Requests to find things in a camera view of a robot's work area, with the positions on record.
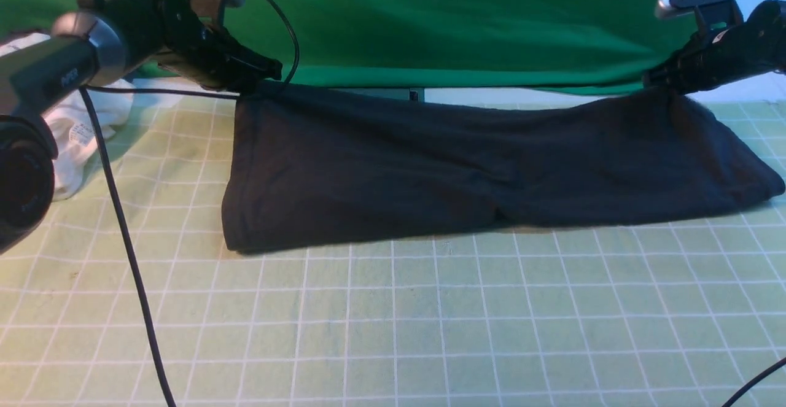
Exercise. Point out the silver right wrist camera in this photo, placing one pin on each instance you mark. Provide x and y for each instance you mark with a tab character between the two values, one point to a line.
710	15

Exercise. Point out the green backdrop cloth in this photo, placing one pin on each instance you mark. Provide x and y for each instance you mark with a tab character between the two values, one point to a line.
586	47

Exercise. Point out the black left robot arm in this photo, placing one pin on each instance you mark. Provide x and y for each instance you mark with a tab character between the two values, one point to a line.
98	44

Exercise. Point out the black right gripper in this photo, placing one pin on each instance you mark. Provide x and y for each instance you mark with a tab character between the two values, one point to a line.
708	62

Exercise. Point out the white crumpled shirt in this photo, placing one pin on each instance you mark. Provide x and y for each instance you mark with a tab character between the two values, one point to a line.
47	114

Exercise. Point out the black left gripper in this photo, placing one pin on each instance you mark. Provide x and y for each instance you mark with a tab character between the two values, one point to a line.
216	61

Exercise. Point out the dark gray long-sleeve shirt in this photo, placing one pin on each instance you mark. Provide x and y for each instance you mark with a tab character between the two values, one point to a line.
314	166

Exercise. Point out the dark green metal bar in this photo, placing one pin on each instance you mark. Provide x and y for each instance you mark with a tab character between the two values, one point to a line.
411	94

